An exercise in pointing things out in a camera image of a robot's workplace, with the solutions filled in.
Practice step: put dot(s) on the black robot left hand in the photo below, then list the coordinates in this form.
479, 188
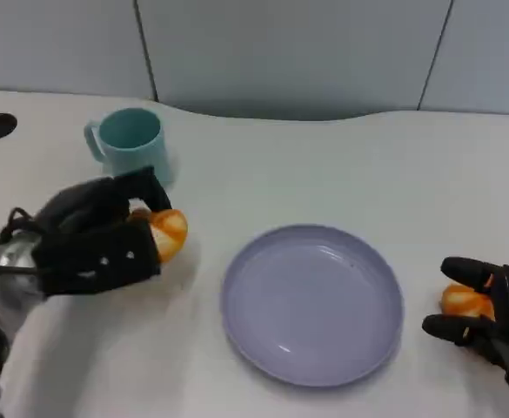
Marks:
93, 257

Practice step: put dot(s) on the small orange white bread roll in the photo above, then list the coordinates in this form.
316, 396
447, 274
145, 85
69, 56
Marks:
465, 302

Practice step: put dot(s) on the large orange white bread roll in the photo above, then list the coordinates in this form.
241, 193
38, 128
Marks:
171, 233

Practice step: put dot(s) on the pale green mug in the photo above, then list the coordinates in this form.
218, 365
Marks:
136, 152

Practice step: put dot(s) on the lilac plate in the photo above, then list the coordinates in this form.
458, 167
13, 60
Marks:
310, 305

